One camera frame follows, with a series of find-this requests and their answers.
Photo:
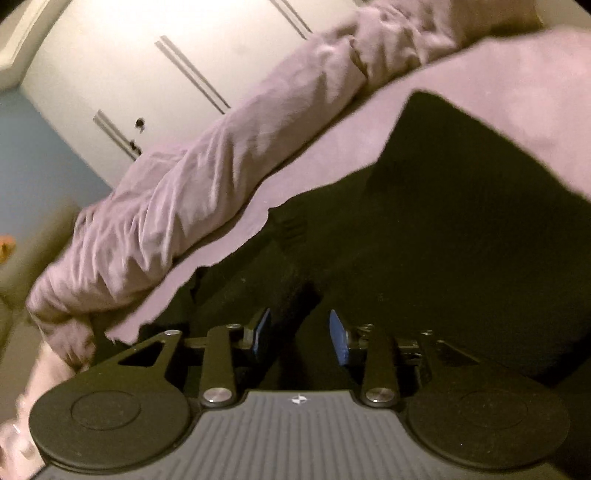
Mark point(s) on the rolled mauve duvet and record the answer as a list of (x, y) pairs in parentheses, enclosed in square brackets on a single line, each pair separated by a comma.
[(172, 197)]

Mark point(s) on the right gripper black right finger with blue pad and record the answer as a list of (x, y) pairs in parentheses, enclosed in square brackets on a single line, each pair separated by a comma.
[(386, 370)]

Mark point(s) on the pink plush toy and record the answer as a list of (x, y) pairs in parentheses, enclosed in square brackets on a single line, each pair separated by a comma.
[(28, 371)]

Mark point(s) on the grey-green headboard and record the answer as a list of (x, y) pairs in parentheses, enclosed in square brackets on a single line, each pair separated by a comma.
[(29, 260)]

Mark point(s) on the orange plush toy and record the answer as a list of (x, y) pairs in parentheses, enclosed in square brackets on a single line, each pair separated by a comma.
[(7, 246)]

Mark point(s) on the white wardrobe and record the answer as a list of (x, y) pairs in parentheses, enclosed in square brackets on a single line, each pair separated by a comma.
[(115, 78)]

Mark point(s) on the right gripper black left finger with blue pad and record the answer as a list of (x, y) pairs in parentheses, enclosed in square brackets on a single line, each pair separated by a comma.
[(148, 372)]

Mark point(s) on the black garment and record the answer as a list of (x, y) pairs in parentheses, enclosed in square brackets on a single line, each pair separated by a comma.
[(453, 229)]

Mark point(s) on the mauve bed sheet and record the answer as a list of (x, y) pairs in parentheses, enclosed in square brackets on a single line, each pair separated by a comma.
[(534, 91)]

